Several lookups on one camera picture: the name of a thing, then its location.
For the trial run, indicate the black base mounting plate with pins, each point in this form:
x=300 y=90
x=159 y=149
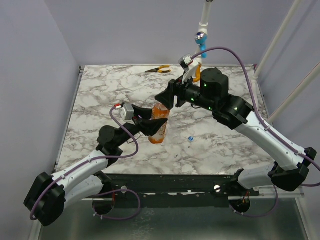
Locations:
x=173 y=191

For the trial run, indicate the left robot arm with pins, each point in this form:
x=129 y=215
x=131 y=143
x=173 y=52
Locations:
x=50 y=194

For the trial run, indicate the yellow handled pliers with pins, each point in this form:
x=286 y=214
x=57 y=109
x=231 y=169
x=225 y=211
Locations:
x=163 y=69

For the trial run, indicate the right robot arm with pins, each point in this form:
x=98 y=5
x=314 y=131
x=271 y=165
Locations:
x=291 y=165

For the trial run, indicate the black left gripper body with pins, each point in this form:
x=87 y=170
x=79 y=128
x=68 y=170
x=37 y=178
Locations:
x=136 y=119

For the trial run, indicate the orange plastic faucet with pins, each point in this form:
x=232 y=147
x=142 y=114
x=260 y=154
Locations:
x=197 y=74

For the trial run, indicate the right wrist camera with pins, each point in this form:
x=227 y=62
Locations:
x=189 y=66

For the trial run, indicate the orange label tea bottle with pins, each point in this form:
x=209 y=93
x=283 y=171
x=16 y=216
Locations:
x=159 y=113

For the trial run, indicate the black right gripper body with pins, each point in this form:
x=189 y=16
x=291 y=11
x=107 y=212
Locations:
x=177 y=92

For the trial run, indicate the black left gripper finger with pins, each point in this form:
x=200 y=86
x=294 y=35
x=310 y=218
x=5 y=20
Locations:
x=152 y=126
x=143 y=113

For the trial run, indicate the aluminium rail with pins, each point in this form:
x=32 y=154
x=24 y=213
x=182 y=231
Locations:
x=264 y=192

